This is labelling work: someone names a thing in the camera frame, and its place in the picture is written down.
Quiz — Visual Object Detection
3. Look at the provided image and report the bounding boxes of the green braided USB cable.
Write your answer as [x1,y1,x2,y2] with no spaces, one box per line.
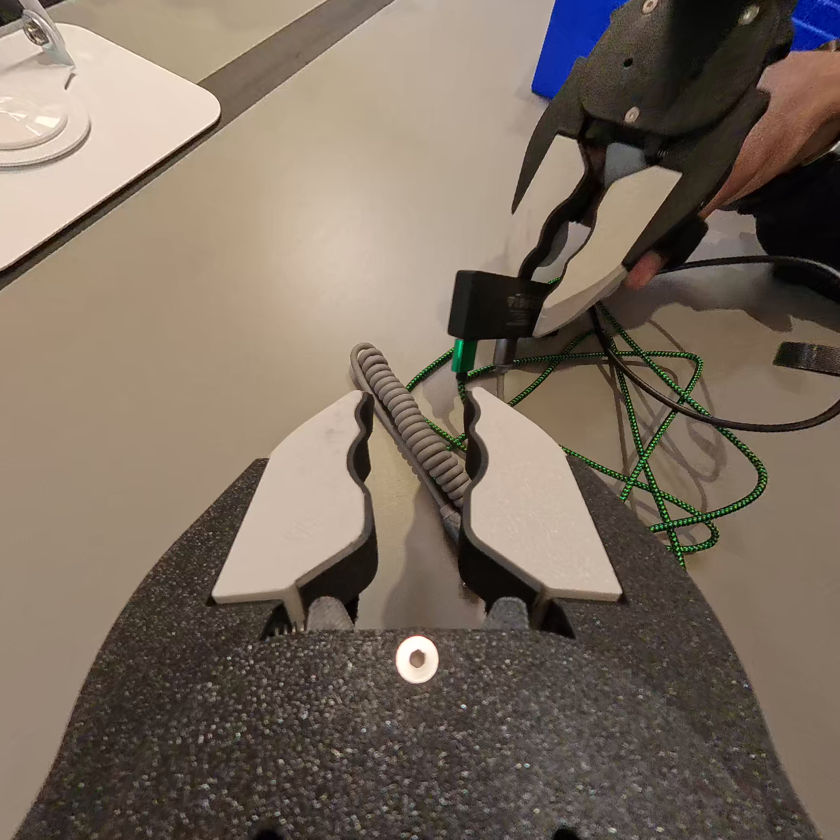
[406,308,769,569]

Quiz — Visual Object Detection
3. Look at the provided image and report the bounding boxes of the black strap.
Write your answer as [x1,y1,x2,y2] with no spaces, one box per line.
[773,341,840,370]

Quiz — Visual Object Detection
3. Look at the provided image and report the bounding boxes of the blue box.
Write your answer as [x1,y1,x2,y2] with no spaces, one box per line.
[532,0,840,101]

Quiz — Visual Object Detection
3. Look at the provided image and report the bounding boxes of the black USB hub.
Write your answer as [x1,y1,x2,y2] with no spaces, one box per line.
[448,269,563,342]

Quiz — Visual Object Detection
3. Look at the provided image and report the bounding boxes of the thick black cable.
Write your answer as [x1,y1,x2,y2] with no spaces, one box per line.
[656,255,840,298]

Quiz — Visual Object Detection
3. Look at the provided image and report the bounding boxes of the thin black cable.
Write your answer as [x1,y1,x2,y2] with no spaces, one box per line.
[589,305,840,434]

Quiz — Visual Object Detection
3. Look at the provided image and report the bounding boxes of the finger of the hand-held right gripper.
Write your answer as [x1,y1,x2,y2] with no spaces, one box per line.
[517,139,608,284]
[533,143,683,340]

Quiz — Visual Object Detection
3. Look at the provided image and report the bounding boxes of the grey USB cable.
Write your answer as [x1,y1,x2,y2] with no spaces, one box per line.
[350,338,522,549]

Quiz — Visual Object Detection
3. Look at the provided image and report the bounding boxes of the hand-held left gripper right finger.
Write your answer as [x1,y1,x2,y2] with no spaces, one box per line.
[458,386,624,630]

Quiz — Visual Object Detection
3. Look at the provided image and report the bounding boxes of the white monitor stand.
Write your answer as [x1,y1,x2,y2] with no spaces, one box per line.
[0,0,222,271]

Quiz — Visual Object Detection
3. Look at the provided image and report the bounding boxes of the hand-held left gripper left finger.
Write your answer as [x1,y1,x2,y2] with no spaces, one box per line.
[211,390,380,630]

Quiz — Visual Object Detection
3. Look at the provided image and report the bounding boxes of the person's right hand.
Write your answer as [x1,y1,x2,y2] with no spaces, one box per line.
[623,49,840,291]

